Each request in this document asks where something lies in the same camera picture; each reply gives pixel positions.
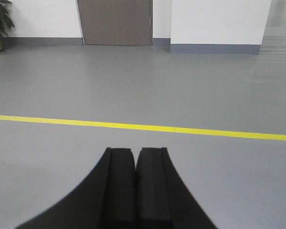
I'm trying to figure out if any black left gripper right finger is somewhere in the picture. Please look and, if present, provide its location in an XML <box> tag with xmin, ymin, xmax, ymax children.
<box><xmin>136</xmin><ymin>147</ymin><xmax>216</xmax><ymax>229</ymax></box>

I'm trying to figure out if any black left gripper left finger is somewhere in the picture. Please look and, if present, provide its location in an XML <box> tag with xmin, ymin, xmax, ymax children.
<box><xmin>18</xmin><ymin>148</ymin><xmax>136</xmax><ymax>229</ymax></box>

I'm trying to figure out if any grey-brown door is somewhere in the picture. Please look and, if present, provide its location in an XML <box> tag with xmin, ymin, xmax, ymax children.
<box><xmin>77</xmin><ymin>0</ymin><xmax>153</xmax><ymax>46</ymax></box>

